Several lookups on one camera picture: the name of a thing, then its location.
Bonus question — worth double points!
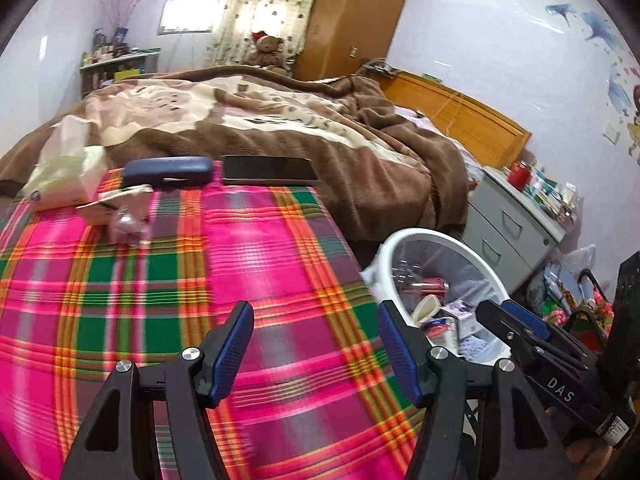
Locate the soft tissue pack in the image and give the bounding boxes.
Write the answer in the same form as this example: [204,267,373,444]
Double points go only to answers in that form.
[22,116,107,211]

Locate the shelf with bottles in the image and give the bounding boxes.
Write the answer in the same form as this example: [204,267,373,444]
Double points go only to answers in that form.
[79,45,162,99]

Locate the white foam net sleeve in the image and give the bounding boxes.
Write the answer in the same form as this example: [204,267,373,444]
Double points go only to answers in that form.
[457,335,497,362]

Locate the crumpled clear plastic wrapper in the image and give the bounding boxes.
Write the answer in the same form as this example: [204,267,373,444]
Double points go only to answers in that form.
[107,195,152,247]

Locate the clear plastic bin liner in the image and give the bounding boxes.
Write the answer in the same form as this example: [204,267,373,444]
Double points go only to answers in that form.
[360,237,507,362]

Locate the red jar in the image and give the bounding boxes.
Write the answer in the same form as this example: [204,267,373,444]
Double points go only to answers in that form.
[507,161,530,190]

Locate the white purple carton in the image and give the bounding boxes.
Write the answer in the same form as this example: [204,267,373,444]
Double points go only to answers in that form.
[440,299,484,339]

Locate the pale blue plastic bag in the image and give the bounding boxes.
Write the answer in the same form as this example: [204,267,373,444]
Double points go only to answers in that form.
[542,244,599,302]

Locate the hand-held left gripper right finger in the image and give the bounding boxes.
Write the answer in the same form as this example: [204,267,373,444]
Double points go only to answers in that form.
[377,300,571,480]

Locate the pink green plaid cloth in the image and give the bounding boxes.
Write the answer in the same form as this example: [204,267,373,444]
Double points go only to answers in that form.
[0,180,432,480]

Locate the colourful bag with black handles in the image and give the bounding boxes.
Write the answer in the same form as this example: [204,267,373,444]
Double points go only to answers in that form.
[530,269,617,353]

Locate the group of toiletry bottles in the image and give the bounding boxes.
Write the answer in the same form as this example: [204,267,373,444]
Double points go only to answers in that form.
[525,159,584,224]

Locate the window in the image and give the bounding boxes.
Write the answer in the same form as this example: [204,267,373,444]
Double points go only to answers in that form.
[157,0,226,36]

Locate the dried branches in vase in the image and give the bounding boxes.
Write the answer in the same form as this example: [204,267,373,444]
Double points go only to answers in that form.
[102,0,149,43]

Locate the wooden wardrobe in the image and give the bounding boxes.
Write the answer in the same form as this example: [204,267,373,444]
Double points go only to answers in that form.
[295,0,416,82]

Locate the red white packet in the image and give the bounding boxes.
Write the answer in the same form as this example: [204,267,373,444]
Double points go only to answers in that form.
[421,317,459,357]

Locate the brown beige blanket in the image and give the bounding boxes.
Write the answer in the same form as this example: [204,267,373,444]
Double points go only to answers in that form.
[0,65,469,245]

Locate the dark blue glasses case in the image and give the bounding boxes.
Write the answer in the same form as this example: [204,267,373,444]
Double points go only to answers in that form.
[121,156,213,191]

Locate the person's right hand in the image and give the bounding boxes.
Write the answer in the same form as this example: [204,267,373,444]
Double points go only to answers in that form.
[565,437,615,467]

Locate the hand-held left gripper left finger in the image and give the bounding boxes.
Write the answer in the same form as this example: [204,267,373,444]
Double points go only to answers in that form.
[60,301,256,480]

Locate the black smartphone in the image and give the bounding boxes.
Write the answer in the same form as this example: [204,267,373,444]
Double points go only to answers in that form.
[221,155,320,186]

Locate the white round bin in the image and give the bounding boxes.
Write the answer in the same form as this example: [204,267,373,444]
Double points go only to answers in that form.
[372,228,513,367]

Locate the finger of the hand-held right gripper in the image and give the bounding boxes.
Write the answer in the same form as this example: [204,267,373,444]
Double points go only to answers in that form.
[501,300,597,362]
[475,301,540,362]

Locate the beige paper packet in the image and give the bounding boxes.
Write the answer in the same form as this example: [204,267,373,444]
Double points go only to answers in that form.
[76,185,154,224]

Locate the wooden headboard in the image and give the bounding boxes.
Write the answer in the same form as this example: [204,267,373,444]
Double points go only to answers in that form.
[380,70,532,171]

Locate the brown teddy bear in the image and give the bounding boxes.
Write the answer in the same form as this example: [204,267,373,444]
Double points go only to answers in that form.
[242,31,294,77]

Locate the blue sea animal wall stickers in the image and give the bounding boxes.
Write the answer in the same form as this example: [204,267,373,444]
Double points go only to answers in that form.
[545,2,640,167]

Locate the patterned curtain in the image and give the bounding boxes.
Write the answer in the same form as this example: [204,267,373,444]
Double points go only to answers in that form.
[207,0,327,69]

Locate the black speckled box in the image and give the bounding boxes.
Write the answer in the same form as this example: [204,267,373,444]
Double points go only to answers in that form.
[616,254,640,363]

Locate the grey nightstand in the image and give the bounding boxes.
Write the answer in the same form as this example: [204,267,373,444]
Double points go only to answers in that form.
[465,166,567,302]

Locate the cream plastic container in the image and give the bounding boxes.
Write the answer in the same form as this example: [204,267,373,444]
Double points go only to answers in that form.
[412,294,441,327]

